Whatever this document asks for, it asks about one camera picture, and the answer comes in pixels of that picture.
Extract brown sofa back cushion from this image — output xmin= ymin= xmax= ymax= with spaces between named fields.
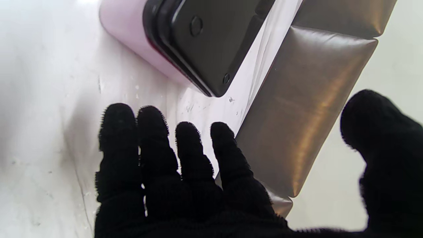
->
xmin=235 ymin=26 xmax=379 ymax=198
xmin=292 ymin=0 xmax=399 ymax=38
xmin=264 ymin=187 xmax=294 ymax=218

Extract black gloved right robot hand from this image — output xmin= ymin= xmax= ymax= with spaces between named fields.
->
xmin=94 ymin=89 xmax=423 ymax=238

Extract brown leather sofa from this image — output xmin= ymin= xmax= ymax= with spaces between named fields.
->
xmin=215 ymin=0 xmax=399 ymax=218

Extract black tissue box base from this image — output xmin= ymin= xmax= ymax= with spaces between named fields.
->
xmin=143 ymin=0 xmax=275 ymax=98

